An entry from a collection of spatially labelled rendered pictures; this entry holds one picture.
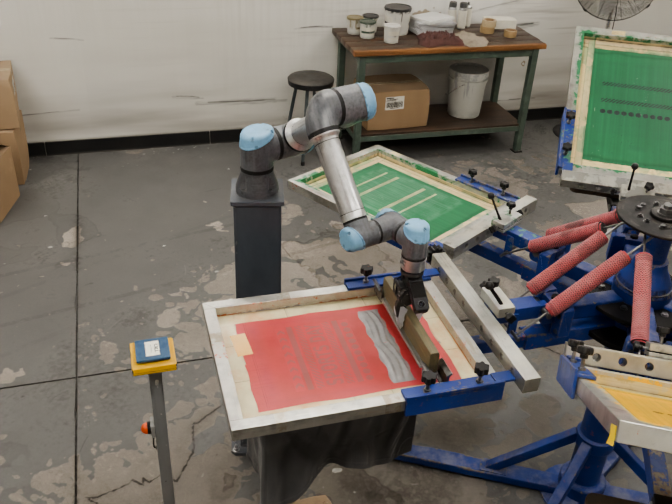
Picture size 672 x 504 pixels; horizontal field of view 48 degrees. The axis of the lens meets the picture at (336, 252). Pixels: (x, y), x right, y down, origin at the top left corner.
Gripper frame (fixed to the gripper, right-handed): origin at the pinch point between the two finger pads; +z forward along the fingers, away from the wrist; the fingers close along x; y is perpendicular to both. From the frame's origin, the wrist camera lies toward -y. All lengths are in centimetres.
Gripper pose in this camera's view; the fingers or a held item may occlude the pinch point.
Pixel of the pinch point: (408, 325)
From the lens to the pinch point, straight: 234.8
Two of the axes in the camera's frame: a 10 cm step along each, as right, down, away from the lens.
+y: -2.8, -5.2, 8.1
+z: -0.5, 8.5, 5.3
